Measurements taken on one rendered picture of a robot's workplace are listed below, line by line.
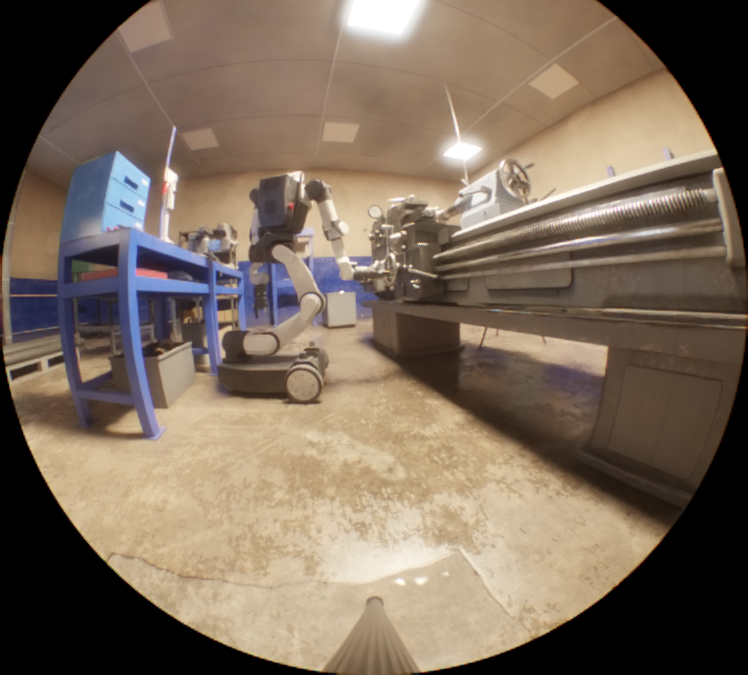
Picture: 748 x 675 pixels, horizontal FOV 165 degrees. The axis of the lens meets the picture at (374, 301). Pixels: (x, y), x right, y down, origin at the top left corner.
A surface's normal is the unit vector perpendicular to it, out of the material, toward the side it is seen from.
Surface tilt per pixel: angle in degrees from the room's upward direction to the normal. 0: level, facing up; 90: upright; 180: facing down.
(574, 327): 90
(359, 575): 0
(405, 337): 90
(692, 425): 90
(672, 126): 90
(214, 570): 0
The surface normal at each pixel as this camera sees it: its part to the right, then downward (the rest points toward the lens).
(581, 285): -0.96, 0.06
